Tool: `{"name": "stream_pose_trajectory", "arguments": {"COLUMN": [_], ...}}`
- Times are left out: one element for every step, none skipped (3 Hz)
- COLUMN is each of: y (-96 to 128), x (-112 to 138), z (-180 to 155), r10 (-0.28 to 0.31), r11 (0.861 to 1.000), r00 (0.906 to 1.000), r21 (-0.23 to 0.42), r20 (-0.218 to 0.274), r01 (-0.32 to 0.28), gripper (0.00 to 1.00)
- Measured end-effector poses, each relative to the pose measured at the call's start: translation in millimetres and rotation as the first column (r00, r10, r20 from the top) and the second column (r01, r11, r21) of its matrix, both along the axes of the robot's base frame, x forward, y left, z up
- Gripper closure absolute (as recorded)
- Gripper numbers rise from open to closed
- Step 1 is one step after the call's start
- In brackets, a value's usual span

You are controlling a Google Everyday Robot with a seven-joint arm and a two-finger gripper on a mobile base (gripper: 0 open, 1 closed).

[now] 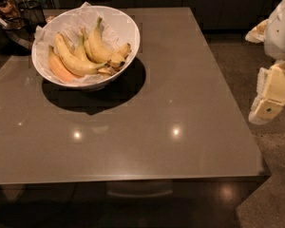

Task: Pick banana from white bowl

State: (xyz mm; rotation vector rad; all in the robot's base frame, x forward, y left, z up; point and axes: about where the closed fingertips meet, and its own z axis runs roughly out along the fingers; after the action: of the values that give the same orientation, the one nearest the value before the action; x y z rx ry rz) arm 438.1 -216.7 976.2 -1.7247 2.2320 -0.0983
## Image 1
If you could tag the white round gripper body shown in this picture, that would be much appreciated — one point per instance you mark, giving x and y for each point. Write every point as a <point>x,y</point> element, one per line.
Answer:
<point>281,32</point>

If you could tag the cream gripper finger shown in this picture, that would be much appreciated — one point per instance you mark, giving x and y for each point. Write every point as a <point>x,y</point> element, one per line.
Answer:
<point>270,94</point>
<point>257,34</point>

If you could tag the short yellow right banana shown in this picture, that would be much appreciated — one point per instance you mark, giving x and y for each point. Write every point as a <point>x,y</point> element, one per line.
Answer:
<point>124,50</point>

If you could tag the white bowl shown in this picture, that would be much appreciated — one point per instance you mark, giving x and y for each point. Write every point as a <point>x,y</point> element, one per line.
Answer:
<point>130,33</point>

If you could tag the small yellow middle banana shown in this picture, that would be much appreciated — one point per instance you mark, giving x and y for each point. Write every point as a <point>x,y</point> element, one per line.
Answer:
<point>80,50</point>

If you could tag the large yellow front banana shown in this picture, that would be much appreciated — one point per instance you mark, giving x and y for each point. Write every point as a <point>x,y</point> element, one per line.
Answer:
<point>73,63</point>

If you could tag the white paper bowl liner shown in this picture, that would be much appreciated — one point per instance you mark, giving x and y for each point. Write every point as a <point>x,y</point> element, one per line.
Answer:
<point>69,24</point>

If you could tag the orange-tinted outer banana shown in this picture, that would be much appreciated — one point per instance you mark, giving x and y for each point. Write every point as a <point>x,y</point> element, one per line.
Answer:
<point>58,68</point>

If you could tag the dark wire basket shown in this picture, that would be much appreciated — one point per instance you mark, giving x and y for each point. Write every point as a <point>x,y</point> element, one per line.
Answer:
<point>18,23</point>

